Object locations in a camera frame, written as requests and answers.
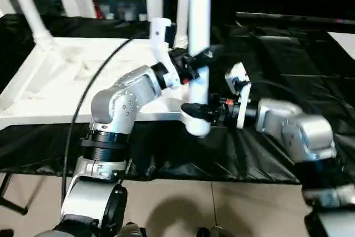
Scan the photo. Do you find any dark right robot foot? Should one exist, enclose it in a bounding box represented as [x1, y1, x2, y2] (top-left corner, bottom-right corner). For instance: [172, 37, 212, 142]
[198, 227, 231, 237]

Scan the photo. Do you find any white plastic table top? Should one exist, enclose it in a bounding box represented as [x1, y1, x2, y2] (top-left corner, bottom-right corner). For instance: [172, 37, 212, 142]
[0, 37, 195, 127]

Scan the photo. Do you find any black plastic mat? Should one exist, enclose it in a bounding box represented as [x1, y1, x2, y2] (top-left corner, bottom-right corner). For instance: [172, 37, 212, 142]
[0, 13, 355, 185]

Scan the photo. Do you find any long black rail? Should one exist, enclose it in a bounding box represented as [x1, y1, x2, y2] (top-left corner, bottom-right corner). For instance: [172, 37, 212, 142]
[235, 12, 355, 26]

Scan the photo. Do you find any white flat board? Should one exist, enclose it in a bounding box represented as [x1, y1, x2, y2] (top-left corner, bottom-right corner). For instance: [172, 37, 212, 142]
[327, 32, 355, 60]

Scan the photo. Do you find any white plastic table leg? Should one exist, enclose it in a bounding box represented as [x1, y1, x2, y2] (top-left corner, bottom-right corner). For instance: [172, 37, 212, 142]
[7, 0, 53, 46]
[187, 0, 212, 138]
[176, 0, 192, 51]

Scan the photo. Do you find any black metal frame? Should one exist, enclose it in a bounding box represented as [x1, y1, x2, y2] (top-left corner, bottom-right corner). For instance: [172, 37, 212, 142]
[0, 173, 28, 215]

